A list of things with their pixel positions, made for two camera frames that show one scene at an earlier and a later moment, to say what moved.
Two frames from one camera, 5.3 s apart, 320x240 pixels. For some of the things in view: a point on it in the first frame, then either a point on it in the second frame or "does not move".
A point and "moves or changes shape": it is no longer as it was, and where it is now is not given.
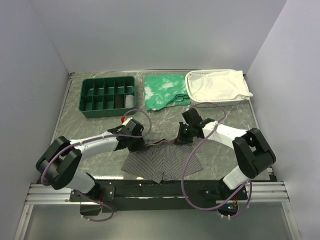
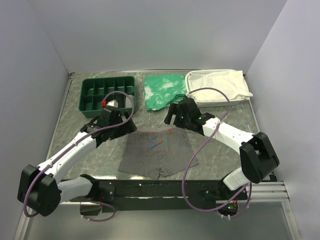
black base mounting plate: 139,195 does not move
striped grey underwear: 161,159 moves or changes shape
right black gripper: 181,139 → 173,110
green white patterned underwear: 162,90 does not move
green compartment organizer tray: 107,97 does not move
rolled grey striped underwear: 129,101 does not move
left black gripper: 140,144 → 127,127
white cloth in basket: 218,86 does not move
